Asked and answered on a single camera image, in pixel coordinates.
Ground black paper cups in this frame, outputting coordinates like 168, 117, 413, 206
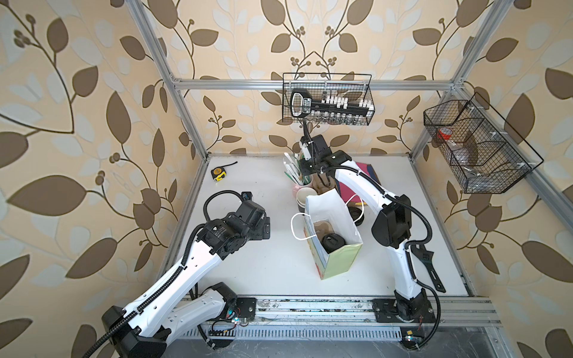
295, 187, 317, 213

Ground black coffee cup lids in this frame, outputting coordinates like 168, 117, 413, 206
348, 207, 364, 227

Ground brown pulp cup carrier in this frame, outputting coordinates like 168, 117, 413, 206
313, 221, 334, 242

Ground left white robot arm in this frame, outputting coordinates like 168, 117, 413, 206
84, 198, 270, 357

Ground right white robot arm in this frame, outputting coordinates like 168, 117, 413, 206
300, 134, 433, 322

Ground stacked pulp carriers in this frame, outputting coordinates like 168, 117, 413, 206
311, 174, 336, 195

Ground pink cup with straws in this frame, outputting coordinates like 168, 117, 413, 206
283, 152, 313, 197

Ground black tool in basket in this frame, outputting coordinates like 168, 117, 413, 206
289, 89, 313, 118

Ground cardboard tray with napkins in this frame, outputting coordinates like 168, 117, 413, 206
335, 161, 382, 209

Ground yellow black tape measure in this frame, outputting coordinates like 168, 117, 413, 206
210, 161, 238, 182

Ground back black wire basket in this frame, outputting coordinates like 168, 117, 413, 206
281, 72, 375, 126

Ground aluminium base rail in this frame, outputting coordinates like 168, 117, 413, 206
160, 294, 502, 342

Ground side black wire basket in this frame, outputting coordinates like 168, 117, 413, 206
423, 92, 544, 194

